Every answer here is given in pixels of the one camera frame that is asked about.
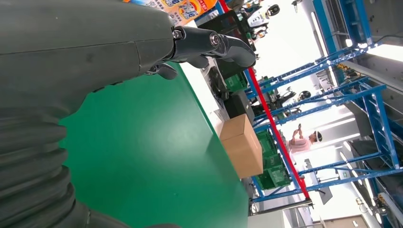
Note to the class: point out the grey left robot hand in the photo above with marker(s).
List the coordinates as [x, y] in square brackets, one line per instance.
[78, 44]

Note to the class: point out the green table mat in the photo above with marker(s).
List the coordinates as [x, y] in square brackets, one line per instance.
[141, 141]

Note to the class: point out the green plastic crate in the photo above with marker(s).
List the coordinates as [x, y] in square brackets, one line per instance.
[272, 166]
[236, 83]

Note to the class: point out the black carrying case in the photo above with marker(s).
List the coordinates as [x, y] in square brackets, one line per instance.
[240, 107]

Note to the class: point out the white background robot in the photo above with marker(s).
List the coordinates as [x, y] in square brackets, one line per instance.
[259, 17]

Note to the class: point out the cardboard box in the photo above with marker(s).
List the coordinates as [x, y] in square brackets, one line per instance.
[242, 148]

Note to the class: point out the person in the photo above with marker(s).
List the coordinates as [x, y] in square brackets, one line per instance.
[300, 143]

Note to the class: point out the large white table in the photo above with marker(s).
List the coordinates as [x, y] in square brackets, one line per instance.
[266, 220]

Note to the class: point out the blue metal rack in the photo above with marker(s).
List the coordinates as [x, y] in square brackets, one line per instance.
[377, 119]

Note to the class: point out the red post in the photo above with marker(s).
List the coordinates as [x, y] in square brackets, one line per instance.
[270, 126]

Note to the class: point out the metal table frame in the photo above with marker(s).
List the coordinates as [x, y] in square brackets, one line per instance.
[280, 206]

